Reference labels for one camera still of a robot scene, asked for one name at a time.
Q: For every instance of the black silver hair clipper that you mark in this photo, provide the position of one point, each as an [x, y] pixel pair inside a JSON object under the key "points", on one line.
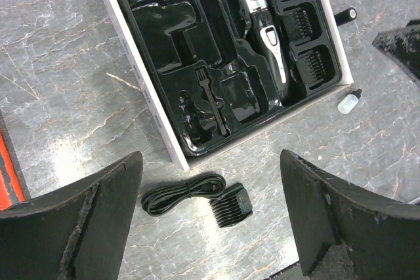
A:
{"points": [[267, 43]]}

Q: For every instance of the black comb guard attachment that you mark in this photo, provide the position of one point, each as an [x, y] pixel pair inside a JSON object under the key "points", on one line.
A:
{"points": [[233, 207]]}

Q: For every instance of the white clipper kit box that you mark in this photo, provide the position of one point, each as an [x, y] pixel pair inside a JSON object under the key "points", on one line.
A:
{"points": [[166, 40]]}

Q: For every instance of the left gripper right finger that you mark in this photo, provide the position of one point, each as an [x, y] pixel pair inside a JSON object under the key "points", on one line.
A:
{"points": [[343, 231]]}

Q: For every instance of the small black cleaning brush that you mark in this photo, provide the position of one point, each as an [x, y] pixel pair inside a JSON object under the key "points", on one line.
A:
{"points": [[204, 82]]}

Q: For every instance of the small clear oil bottle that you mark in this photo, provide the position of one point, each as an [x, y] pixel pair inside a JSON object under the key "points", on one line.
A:
{"points": [[348, 103]]}

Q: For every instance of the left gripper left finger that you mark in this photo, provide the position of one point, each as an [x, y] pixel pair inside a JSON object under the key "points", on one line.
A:
{"points": [[78, 231]]}

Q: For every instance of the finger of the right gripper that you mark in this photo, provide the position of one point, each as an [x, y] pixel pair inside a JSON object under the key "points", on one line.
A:
{"points": [[401, 45]]}

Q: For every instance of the colourful patchwork cloth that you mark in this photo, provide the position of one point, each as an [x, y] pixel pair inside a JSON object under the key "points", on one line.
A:
{"points": [[14, 189]]}

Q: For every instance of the black cylindrical battery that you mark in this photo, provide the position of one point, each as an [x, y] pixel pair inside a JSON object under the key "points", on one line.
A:
{"points": [[346, 16]]}

